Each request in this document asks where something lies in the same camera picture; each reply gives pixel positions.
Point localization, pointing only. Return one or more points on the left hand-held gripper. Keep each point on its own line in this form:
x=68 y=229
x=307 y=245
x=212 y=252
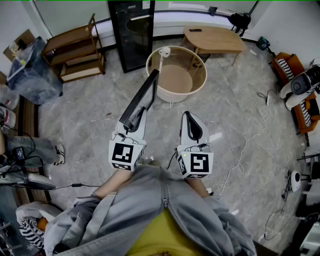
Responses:
x=122 y=152

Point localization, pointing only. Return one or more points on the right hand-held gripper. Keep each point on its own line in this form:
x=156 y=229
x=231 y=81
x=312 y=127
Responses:
x=197 y=162

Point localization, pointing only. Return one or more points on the black framed nature picture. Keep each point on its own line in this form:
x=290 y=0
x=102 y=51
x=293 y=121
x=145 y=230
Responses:
x=142 y=97

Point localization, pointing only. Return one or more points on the person's right forearm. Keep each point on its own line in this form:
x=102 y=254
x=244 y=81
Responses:
x=197 y=187

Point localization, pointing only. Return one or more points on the person's left forearm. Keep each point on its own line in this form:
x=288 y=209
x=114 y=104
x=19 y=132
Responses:
x=112 y=182

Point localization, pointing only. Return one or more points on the round glass-top side table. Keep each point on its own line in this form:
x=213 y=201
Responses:
x=175 y=80

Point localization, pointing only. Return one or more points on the black power adapter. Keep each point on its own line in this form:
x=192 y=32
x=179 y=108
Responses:
x=77 y=185

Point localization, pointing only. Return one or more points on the white power strip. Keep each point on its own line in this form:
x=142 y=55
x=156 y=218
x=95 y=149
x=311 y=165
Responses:
x=267 y=100

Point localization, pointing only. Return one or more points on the person's grey jacket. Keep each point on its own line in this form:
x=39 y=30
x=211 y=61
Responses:
x=130 y=212

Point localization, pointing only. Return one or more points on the white mug with red print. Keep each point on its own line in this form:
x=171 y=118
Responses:
x=165 y=51

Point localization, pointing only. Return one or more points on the black glass-door cabinet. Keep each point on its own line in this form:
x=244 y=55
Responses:
x=135 y=37

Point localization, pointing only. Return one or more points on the oval wooden table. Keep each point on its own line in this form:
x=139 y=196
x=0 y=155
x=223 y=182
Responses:
x=212 y=38

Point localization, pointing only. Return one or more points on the black remote control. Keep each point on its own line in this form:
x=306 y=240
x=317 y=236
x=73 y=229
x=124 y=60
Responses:
x=195 y=30

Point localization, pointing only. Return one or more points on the wooden slatted bench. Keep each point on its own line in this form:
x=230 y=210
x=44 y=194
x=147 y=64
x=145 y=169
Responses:
x=27 y=117

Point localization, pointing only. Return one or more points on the person's yellow shirt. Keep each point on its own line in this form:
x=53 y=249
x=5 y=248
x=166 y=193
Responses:
x=162 y=235

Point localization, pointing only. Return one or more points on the blue plastic-covered bundle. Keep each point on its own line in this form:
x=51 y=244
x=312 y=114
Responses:
x=32 y=80

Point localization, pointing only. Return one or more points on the wooden open shelf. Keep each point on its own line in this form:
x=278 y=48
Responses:
x=67 y=38

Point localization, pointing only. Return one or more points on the white round device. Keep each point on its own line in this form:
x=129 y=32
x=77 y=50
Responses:
x=295 y=180

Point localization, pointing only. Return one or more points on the black white striped cushion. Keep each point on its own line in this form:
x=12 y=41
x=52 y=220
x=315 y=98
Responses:
x=305 y=113
x=285 y=68
x=31 y=232

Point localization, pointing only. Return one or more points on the teal and black tool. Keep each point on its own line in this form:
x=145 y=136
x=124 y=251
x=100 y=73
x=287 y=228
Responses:
x=262 y=42

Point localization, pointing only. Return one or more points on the small black box device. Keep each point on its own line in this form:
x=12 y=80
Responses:
x=19 y=153

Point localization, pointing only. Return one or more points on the black and white electronic device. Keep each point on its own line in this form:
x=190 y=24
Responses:
x=298 y=85

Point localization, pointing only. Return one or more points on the black bag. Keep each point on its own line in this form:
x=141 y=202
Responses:
x=240 y=22

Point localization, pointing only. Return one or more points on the white plastic jug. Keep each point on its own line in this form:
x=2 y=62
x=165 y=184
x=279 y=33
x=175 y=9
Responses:
x=10 y=100
x=8 y=117

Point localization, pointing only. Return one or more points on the orange sofa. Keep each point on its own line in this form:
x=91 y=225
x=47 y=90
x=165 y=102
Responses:
x=296 y=62

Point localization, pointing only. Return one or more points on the brown cardboard box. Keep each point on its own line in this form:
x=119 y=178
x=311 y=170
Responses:
x=25 y=37

